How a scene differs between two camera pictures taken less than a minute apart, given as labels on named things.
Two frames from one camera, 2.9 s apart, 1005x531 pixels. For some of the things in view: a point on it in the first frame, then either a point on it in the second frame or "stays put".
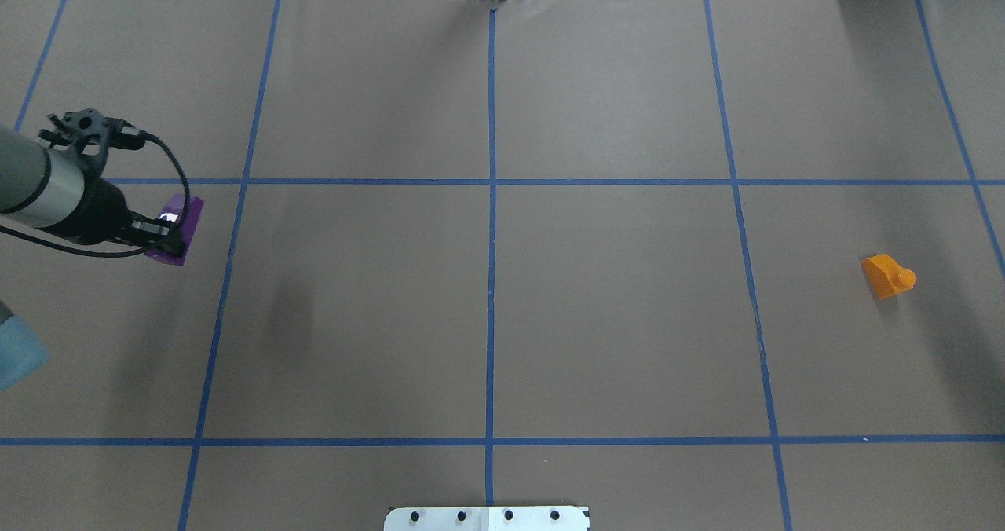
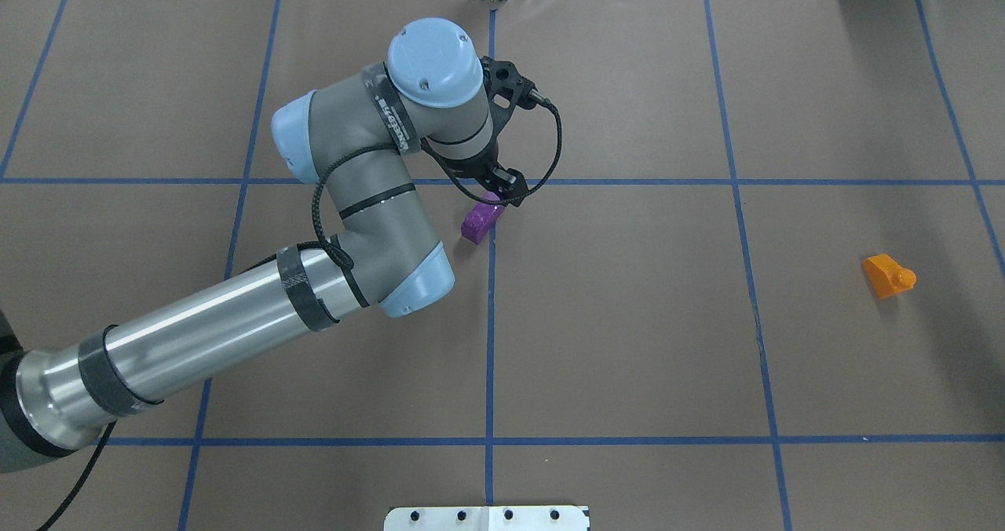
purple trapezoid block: (173, 211) → (478, 223)
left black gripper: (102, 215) → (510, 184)
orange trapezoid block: (886, 277) stays put
